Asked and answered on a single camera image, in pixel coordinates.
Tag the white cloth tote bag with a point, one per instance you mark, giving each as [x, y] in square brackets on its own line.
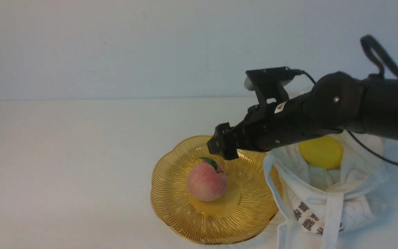
[325, 202]

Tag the yellow mango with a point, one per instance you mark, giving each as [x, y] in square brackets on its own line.
[324, 152]

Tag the amber ribbed plastic plate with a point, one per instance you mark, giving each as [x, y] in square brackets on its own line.
[240, 214]

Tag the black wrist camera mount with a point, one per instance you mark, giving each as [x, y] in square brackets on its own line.
[269, 84]

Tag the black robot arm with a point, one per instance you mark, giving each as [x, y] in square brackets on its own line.
[369, 106]

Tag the pink peach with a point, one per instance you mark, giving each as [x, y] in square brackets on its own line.
[207, 181]

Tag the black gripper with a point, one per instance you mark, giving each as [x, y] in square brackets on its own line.
[274, 125]

